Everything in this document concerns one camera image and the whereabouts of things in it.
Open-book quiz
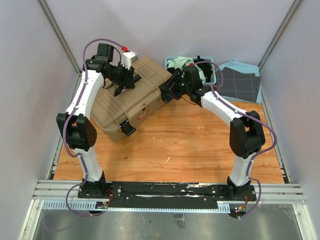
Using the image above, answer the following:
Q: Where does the green patterned cloth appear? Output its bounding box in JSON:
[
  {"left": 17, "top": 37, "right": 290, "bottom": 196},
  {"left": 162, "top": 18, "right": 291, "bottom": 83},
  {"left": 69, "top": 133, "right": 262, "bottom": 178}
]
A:
[{"left": 167, "top": 56, "right": 206, "bottom": 83}]

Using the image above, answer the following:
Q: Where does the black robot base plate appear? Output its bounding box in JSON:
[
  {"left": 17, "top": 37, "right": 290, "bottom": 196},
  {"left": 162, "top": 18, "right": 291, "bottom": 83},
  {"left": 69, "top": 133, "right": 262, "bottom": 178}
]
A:
[{"left": 78, "top": 181, "right": 257, "bottom": 210}]

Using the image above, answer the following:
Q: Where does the blue plastic basket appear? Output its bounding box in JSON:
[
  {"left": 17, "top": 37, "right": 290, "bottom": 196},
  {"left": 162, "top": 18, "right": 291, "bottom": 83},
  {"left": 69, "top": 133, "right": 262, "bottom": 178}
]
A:
[{"left": 164, "top": 55, "right": 217, "bottom": 84}]

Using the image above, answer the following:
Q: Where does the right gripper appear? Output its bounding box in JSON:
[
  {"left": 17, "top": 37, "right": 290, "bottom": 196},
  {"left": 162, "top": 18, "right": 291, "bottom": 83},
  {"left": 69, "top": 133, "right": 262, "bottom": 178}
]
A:
[{"left": 158, "top": 76, "right": 189, "bottom": 104}]

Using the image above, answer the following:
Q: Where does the tan plastic tool box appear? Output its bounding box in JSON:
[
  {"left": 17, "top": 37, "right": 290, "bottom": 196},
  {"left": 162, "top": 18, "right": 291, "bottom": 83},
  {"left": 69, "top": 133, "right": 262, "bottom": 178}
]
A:
[{"left": 91, "top": 56, "right": 172, "bottom": 143}]

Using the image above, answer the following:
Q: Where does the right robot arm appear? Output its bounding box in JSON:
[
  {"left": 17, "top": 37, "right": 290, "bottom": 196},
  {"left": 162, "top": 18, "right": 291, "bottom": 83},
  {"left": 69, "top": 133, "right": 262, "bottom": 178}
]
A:
[{"left": 159, "top": 65, "right": 266, "bottom": 200}]

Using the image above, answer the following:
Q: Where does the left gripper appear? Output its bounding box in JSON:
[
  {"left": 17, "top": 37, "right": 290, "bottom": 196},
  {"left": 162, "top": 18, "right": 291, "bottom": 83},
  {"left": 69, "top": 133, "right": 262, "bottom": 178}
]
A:
[{"left": 107, "top": 62, "right": 136, "bottom": 90}]

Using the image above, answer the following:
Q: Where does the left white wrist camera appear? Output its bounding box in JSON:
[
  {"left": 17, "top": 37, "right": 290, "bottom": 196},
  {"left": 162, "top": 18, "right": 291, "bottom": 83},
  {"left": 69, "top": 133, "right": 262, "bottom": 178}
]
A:
[{"left": 121, "top": 51, "right": 139, "bottom": 70}]

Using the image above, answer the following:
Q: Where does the light blue folded cloth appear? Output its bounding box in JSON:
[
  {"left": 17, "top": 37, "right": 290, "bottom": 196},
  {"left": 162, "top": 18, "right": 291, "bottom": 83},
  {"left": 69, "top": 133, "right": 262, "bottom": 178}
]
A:
[{"left": 216, "top": 59, "right": 262, "bottom": 104}]

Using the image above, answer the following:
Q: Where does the grey checked folded cloth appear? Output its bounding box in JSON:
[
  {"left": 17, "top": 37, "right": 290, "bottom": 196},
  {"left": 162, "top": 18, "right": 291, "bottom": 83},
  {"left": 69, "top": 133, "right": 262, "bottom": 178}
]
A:
[{"left": 216, "top": 67, "right": 261, "bottom": 103}]

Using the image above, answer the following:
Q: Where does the black cloth in basket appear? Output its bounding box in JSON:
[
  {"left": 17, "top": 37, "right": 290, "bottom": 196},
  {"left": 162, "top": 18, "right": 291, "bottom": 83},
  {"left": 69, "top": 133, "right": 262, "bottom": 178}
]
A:
[{"left": 194, "top": 55, "right": 216, "bottom": 84}]

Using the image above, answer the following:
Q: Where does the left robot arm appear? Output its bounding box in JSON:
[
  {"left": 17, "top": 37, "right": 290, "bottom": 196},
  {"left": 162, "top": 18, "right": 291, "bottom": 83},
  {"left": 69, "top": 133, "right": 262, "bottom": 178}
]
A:
[{"left": 56, "top": 43, "right": 138, "bottom": 198}]

